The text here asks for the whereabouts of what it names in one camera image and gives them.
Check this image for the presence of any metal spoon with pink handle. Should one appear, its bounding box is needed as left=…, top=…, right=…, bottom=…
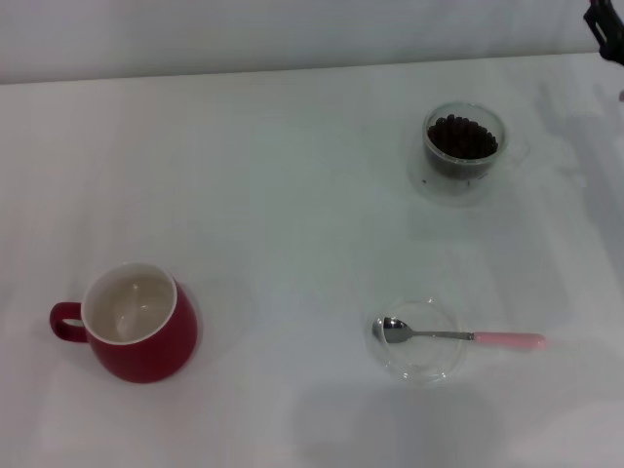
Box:
left=371, top=316, right=547, bottom=350

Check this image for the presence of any red ceramic mug white inside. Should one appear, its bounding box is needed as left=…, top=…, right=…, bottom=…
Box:
left=48, top=261, right=200, bottom=384

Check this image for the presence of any coffee beans pile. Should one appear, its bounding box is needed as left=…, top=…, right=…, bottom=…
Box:
left=424, top=113, right=498, bottom=178

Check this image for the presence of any clear glass saucer under cup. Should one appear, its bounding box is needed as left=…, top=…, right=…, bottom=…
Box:
left=408, top=130, right=519, bottom=209

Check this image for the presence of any clear glass spoon dish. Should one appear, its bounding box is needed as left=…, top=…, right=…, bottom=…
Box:
left=364, top=297, right=467, bottom=384

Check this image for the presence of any clear glass cup with handle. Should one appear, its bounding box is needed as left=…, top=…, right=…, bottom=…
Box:
left=421, top=100, right=530, bottom=180

